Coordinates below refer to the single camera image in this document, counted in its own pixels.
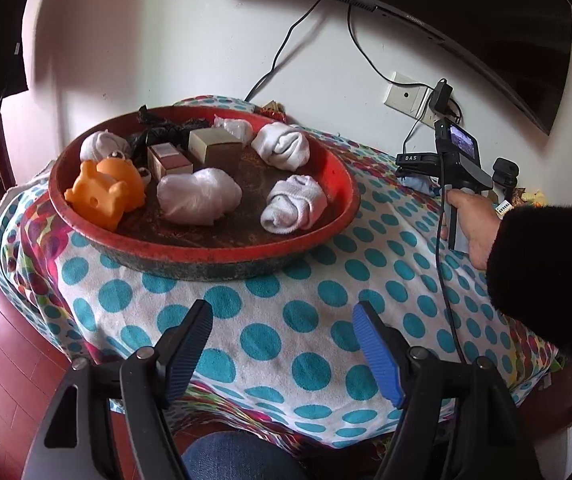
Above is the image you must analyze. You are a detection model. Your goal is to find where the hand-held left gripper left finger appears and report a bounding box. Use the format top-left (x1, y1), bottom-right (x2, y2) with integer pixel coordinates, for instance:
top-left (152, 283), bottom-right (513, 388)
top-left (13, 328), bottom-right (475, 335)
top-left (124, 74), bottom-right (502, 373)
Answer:
top-left (21, 299), bottom-right (215, 480)

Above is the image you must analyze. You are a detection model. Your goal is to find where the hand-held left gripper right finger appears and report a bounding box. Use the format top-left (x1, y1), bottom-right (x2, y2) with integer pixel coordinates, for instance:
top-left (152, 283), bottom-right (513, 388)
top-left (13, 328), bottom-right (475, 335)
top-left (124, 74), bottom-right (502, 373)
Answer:
top-left (352, 301), bottom-right (539, 480)

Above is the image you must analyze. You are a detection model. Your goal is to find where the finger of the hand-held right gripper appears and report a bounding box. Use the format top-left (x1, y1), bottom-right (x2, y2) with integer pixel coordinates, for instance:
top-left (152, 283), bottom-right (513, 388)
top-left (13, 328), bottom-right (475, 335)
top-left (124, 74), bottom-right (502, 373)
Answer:
top-left (396, 165), bottom-right (439, 186)

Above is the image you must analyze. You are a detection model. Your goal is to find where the light blue sock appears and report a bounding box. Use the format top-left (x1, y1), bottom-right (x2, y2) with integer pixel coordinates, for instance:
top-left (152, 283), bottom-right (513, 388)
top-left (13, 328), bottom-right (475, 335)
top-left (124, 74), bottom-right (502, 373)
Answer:
top-left (406, 175), bottom-right (444, 197)

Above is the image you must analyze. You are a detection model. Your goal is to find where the round red tray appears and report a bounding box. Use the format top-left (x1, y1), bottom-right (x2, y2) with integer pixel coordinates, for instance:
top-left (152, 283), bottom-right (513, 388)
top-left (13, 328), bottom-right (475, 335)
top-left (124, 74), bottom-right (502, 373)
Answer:
top-left (48, 106), bottom-right (362, 282)

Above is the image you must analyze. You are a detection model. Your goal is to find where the white balled sock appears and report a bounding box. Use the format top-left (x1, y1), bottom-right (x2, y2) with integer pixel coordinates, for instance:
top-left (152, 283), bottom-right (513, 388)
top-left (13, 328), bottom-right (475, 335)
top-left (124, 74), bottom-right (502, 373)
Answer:
top-left (251, 121), bottom-right (312, 171)

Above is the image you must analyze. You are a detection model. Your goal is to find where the white plastic bag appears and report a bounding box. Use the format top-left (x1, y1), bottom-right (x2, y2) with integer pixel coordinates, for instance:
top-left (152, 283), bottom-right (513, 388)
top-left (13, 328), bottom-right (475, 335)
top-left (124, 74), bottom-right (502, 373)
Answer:
top-left (213, 115), bottom-right (254, 143)
top-left (156, 167), bottom-right (243, 226)

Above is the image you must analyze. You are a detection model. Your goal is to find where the orange plastic toy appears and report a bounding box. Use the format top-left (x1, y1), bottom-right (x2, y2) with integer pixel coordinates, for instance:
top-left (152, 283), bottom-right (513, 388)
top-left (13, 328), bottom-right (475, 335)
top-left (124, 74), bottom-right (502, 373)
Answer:
top-left (63, 157), bottom-right (154, 233)

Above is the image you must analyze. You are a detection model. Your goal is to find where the beige cardboard box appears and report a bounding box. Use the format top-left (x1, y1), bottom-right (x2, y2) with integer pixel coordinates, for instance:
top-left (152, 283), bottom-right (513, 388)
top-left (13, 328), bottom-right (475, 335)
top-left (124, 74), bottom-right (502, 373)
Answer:
top-left (187, 127), bottom-right (243, 168)

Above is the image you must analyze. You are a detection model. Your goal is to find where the black plastic bag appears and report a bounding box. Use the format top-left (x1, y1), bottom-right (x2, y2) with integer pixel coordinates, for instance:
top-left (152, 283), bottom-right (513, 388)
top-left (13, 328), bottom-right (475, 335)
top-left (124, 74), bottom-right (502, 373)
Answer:
top-left (127, 105), bottom-right (212, 161)

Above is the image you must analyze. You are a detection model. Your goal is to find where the beige balled sock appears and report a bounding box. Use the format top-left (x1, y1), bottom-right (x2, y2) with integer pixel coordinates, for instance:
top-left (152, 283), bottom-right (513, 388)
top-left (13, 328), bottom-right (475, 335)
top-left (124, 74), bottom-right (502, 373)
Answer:
top-left (80, 130), bottom-right (132, 163)

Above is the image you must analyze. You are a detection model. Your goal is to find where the person's right forearm black sleeve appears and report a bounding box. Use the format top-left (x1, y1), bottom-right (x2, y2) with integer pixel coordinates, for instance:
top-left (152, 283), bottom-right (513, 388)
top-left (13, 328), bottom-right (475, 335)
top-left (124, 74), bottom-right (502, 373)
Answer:
top-left (486, 205), bottom-right (572, 376)

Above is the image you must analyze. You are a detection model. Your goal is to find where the person's right hand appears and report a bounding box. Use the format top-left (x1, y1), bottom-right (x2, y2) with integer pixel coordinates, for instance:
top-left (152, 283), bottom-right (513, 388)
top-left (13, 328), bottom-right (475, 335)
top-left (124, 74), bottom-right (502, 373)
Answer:
top-left (438, 191), bottom-right (504, 272)

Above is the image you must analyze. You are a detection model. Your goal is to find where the black power adapter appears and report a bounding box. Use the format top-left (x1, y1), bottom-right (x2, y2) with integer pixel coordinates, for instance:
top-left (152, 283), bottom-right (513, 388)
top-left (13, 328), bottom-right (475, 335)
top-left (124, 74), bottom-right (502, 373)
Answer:
top-left (428, 78), bottom-right (454, 113)

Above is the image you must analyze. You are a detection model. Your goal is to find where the yellow crocheted duck toy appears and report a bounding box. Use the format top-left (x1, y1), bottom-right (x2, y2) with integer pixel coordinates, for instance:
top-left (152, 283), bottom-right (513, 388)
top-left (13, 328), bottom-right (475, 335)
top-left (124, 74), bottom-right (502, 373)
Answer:
top-left (513, 187), bottom-right (549, 208)

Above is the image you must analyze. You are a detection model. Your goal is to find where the polka dot tablecloth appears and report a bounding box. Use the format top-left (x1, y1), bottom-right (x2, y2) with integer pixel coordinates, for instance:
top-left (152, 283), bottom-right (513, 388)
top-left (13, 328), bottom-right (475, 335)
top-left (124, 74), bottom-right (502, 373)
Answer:
top-left (0, 94), bottom-right (559, 448)

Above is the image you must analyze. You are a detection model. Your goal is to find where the person's blue jeans leg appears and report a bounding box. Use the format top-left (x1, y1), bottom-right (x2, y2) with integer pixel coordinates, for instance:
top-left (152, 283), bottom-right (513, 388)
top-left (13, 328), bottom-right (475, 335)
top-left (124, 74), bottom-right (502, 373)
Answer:
top-left (181, 430), bottom-right (307, 480)

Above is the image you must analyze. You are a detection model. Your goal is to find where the black flat screen television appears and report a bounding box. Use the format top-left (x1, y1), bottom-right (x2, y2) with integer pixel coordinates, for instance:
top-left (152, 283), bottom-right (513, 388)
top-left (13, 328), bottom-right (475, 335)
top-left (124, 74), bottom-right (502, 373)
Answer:
top-left (168, 0), bottom-right (572, 136)

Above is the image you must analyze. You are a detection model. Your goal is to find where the black adapter cable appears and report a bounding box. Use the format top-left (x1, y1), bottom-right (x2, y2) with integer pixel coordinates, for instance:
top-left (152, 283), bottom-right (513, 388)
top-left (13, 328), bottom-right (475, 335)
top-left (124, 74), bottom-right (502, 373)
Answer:
top-left (401, 107), bottom-right (437, 156)

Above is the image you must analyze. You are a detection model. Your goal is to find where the black camera on stand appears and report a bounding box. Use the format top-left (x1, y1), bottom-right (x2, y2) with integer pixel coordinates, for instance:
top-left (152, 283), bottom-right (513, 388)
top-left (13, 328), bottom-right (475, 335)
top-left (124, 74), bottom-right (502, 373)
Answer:
top-left (492, 157), bottom-right (519, 206)

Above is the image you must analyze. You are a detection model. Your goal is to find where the white coaxial wall socket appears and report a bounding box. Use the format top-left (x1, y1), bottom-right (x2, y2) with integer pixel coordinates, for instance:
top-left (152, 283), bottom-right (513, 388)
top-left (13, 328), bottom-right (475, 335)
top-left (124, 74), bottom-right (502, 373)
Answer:
top-left (383, 71), bottom-right (431, 115)

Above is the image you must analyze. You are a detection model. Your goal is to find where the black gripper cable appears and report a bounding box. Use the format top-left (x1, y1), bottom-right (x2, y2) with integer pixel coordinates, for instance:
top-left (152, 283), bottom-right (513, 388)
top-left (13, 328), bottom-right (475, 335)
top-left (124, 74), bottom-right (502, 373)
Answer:
top-left (435, 180), bottom-right (469, 363)

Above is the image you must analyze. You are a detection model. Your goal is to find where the thin black television signal cable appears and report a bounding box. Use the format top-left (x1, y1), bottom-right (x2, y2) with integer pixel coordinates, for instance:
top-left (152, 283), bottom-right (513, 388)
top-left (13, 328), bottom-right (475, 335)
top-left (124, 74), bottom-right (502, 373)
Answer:
top-left (346, 4), bottom-right (399, 86)

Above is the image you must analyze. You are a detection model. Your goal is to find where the black television power cable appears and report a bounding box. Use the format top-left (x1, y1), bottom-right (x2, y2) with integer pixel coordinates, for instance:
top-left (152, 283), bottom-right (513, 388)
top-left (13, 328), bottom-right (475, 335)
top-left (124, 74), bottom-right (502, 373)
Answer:
top-left (244, 0), bottom-right (326, 102)

